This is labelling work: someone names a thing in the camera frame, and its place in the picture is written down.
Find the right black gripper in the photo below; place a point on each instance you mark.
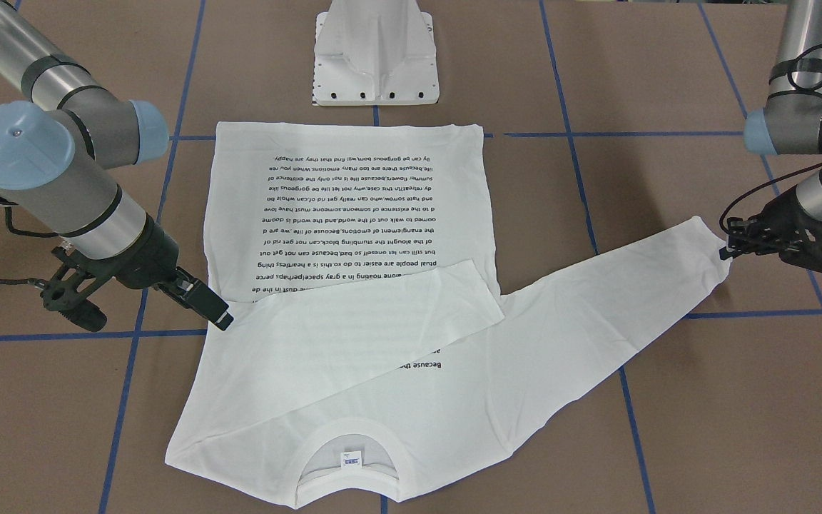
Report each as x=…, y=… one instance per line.
x=148, y=257

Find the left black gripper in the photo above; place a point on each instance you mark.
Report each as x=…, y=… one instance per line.
x=786, y=212

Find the white long-sleeve printed shirt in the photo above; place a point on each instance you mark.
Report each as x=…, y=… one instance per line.
x=370, y=346

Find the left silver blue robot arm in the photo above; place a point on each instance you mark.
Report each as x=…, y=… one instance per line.
x=790, y=123

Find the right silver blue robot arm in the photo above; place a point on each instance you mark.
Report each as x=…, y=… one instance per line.
x=56, y=147

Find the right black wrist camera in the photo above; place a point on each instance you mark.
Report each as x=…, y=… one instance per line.
x=67, y=291

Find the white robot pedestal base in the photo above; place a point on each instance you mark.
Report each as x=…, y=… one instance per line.
x=375, y=53

